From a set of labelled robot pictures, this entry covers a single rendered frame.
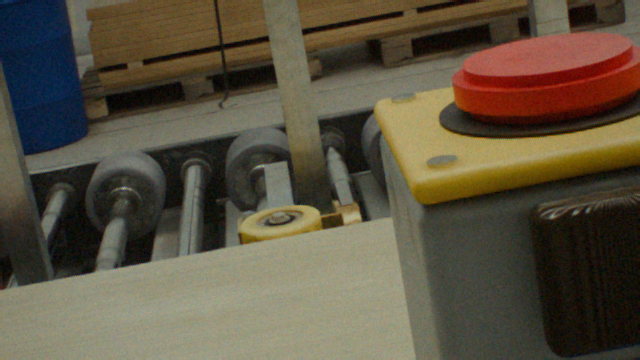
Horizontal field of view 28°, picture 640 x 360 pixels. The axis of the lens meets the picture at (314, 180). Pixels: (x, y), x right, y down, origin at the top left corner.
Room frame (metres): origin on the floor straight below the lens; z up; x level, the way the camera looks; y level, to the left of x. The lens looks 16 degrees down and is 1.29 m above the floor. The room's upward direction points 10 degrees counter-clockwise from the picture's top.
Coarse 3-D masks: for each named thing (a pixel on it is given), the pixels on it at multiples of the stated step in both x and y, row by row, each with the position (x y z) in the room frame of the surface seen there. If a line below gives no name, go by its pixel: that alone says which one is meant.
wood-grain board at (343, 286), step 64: (192, 256) 1.15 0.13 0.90; (256, 256) 1.12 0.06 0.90; (320, 256) 1.09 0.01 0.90; (384, 256) 1.06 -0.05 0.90; (0, 320) 1.08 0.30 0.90; (64, 320) 1.05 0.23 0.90; (128, 320) 1.02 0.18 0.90; (192, 320) 0.99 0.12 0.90; (256, 320) 0.97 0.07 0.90; (320, 320) 0.94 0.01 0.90; (384, 320) 0.92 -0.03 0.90
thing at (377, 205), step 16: (352, 176) 1.85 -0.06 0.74; (368, 176) 1.84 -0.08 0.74; (368, 192) 1.76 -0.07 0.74; (384, 192) 1.75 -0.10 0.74; (176, 208) 1.85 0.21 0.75; (224, 208) 1.85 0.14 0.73; (368, 208) 1.69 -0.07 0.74; (384, 208) 1.68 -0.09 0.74; (160, 224) 1.79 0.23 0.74; (176, 224) 1.78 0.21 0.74; (64, 240) 1.85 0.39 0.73; (160, 240) 1.72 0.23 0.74; (176, 240) 1.71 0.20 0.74; (160, 256) 1.65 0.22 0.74
